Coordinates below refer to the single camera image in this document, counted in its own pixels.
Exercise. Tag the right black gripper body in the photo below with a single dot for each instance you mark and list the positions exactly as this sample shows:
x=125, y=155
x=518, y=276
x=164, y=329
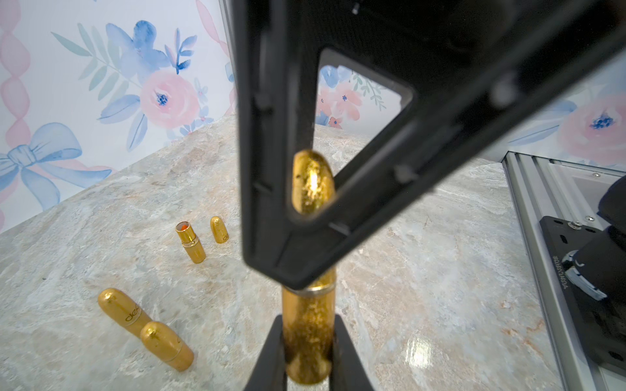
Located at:
x=487, y=72

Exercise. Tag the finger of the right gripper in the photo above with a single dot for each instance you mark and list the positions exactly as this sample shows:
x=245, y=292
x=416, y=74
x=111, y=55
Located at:
x=281, y=48

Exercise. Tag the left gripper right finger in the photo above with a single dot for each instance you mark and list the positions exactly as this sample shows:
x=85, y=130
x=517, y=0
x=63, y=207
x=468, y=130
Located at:
x=348, y=373

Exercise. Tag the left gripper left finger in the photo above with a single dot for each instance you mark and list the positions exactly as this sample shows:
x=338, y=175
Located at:
x=269, y=372

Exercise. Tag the gold lipstick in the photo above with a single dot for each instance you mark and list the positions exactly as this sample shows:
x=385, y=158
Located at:
x=308, y=318
x=123, y=310
x=167, y=345

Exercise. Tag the gold lipstick cap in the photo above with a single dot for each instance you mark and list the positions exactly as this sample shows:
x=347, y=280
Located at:
x=219, y=230
x=313, y=182

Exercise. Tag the gold lipstick base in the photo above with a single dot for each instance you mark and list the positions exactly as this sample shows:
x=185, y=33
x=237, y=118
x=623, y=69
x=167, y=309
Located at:
x=191, y=242

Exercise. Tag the aluminium rail frame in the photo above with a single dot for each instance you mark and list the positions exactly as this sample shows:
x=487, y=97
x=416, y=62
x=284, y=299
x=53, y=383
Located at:
x=570, y=192

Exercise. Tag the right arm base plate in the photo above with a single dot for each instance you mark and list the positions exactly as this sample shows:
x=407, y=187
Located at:
x=590, y=266

